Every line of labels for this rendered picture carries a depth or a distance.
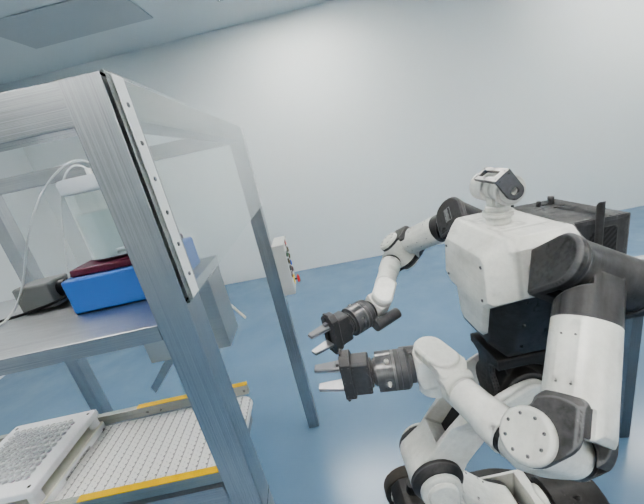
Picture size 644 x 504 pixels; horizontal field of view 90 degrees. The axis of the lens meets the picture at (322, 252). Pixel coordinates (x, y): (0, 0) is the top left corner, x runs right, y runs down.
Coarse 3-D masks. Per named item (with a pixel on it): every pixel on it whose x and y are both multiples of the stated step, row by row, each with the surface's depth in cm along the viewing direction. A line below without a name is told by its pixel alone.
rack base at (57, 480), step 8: (104, 424) 97; (88, 432) 93; (96, 432) 93; (80, 440) 90; (88, 440) 90; (72, 448) 88; (80, 448) 87; (72, 456) 85; (80, 456) 86; (64, 464) 83; (72, 464) 83; (56, 472) 81; (64, 472) 81; (48, 480) 79; (56, 480) 79; (64, 480) 80; (48, 488) 77; (56, 488) 78; (48, 496) 75
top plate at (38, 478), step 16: (64, 416) 95; (80, 416) 93; (96, 416) 94; (80, 432) 88; (64, 448) 82; (48, 464) 78; (32, 480) 75; (0, 496) 72; (16, 496) 72; (32, 496) 72
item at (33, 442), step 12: (36, 432) 89; (48, 432) 88; (12, 444) 87; (24, 444) 86; (36, 444) 85; (48, 444) 84; (0, 456) 83; (12, 456) 82; (24, 456) 81; (36, 456) 80; (0, 468) 79; (12, 468) 79; (24, 468) 78
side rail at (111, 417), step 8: (240, 392) 97; (248, 392) 97; (176, 400) 96; (184, 400) 97; (128, 408) 98; (144, 408) 97; (152, 408) 97; (160, 408) 97; (168, 408) 97; (176, 408) 97; (104, 416) 97; (112, 416) 97; (120, 416) 97; (128, 416) 97; (136, 416) 97; (0, 440) 97
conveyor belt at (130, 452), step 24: (120, 432) 94; (144, 432) 92; (168, 432) 90; (192, 432) 88; (96, 456) 87; (120, 456) 85; (144, 456) 84; (168, 456) 82; (192, 456) 80; (72, 480) 81; (96, 480) 80; (120, 480) 78; (144, 480) 77
